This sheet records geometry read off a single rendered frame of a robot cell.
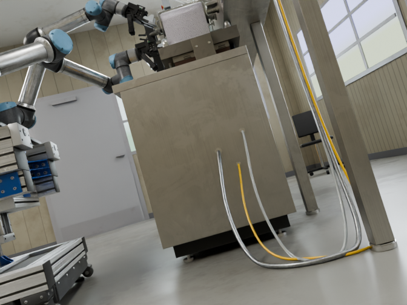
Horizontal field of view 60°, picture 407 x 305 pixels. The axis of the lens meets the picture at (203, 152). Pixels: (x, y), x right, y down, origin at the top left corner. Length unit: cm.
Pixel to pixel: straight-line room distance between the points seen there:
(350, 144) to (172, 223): 87
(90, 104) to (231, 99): 414
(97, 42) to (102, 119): 123
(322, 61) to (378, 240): 57
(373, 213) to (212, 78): 91
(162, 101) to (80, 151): 392
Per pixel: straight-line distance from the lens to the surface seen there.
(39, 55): 175
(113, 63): 204
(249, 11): 203
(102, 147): 549
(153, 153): 166
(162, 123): 167
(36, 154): 206
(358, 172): 119
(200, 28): 204
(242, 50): 172
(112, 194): 543
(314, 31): 123
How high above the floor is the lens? 36
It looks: 4 degrees up
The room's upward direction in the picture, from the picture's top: 16 degrees counter-clockwise
